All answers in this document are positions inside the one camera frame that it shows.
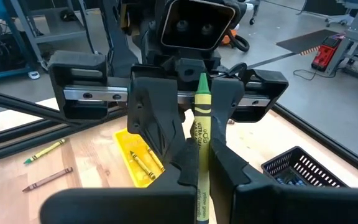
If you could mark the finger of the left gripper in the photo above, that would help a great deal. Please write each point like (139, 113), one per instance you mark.
(225, 99)
(154, 112)

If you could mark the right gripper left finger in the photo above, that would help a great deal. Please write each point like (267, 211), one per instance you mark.
(120, 205)

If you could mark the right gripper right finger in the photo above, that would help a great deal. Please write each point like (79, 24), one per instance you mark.
(259, 202)

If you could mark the yellow-green crayon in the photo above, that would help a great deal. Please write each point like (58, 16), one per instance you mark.
(202, 130)
(155, 158)
(45, 151)
(141, 165)

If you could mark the brown crayon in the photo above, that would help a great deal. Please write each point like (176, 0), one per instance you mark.
(48, 179)

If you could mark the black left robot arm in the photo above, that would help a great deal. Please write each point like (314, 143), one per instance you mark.
(120, 37)

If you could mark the grey metal shelf cart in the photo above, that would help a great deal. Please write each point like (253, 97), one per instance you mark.
(54, 34)

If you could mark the yellow plastic basket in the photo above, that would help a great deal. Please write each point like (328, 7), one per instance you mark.
(126, 146)

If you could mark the black plastic basket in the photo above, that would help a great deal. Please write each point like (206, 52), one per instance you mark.
(294, 161)

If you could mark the orange shop vacuum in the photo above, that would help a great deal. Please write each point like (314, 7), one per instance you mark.
(228, 39)

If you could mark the black mat with striped edge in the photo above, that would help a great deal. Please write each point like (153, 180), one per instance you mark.
(306, 42)

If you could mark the red portable power unit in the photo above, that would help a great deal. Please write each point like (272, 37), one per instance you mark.
(326, 54)

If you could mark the grey metal workbench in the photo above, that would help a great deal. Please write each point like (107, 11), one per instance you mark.
(353, 37)

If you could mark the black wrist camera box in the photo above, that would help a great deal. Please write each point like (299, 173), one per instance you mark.
(197, 28)

